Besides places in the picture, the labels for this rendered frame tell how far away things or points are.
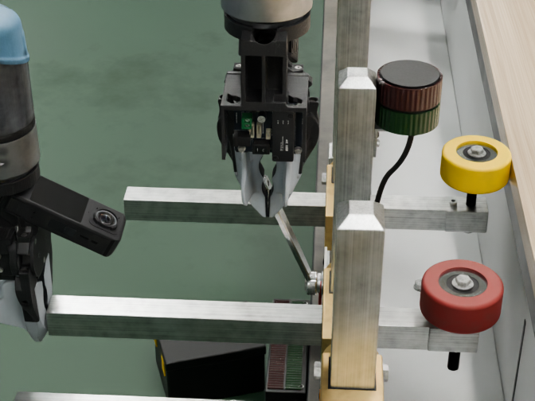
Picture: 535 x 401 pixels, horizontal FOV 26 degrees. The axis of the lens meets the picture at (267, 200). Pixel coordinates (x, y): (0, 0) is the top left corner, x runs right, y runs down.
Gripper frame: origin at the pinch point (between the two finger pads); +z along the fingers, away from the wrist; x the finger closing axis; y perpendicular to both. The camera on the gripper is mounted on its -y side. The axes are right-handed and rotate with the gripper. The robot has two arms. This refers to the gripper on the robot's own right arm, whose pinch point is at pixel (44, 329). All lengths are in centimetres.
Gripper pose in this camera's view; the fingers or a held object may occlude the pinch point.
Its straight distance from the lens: 122.8
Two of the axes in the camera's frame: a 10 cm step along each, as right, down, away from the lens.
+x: -0.6, 5.5, -8.3
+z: 0.0, 8.3, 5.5
